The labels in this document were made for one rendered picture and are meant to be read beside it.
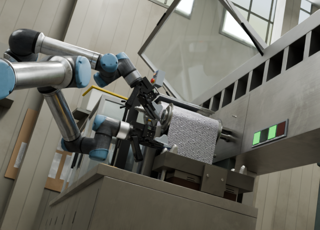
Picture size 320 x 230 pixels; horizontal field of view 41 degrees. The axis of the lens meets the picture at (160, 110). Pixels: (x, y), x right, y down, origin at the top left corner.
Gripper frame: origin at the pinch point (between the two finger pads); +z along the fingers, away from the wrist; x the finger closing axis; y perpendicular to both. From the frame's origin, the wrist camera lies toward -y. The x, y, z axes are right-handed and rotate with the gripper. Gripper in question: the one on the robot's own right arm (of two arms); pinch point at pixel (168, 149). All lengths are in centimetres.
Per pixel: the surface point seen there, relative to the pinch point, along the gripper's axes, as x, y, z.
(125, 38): 347, 220, 8
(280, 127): -41, 10, 29
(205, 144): -0.2, 7.1, 16.4
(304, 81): -52, 26, 30
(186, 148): -0.2, 2.5, 8.1
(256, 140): -24.6, 8.1, 29.4
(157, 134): 7.1, 7.1, -4.6
